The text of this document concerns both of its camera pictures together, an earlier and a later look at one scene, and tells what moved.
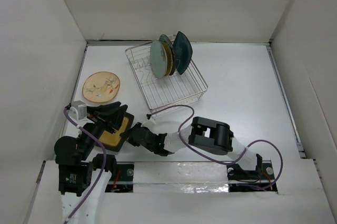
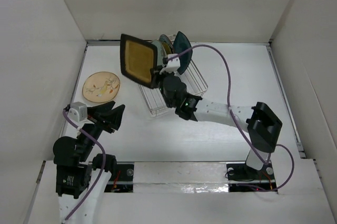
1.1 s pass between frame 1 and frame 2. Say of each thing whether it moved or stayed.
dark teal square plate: stayed
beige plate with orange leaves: stayed
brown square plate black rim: moved
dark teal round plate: stayed
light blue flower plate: stayed
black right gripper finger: moved
